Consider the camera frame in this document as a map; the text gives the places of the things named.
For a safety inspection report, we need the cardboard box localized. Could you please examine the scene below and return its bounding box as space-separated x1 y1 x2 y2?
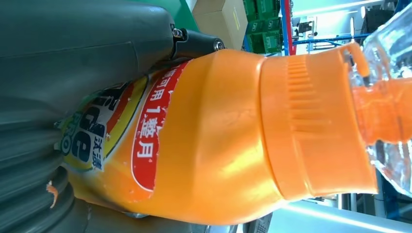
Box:
192 0 249 51

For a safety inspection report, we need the orange paper scrap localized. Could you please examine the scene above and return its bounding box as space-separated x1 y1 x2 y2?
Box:
46 180 59 210

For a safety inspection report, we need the orange detergent bottle clear cap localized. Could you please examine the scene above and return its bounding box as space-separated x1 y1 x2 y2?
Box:
53 1 412 226

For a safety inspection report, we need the blue metal shelf rack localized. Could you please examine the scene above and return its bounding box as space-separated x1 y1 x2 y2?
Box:
243 0 412 57

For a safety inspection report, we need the red metal beam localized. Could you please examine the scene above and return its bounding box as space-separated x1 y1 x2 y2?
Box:
283 0 296 56

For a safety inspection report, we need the green plastic crate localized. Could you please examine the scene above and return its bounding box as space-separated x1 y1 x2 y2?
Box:
256 0 281 19
249 32 285 55
246 17 281 35

